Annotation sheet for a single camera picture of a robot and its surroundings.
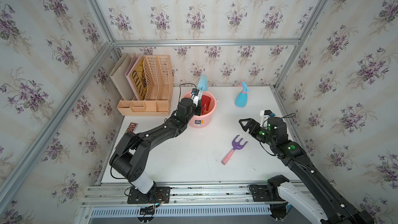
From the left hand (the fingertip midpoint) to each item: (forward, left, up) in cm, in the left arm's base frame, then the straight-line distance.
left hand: (201, 99), depth 86 cm
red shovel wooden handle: (+4, -4, -7) cm, 9 cm away
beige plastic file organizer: (+9, +29, -12) cm, 32 cm away
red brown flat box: (-6, +43, -19) cm, 48 cm away
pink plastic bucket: (-8, -2, -9) cm, 12 cm away
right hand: (-16, -22, -1) cm, 27 cm away
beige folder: (+12, +48, +7) cm, 50 cm away
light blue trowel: (+5, -1, +6) cm, 8 cm away
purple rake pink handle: (-20, -21, -19) cm, 34 cm away
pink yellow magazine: (+16, +40, +3) cm, 43 cm away
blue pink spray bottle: (+10, -28, -12) cm, 32 cm away
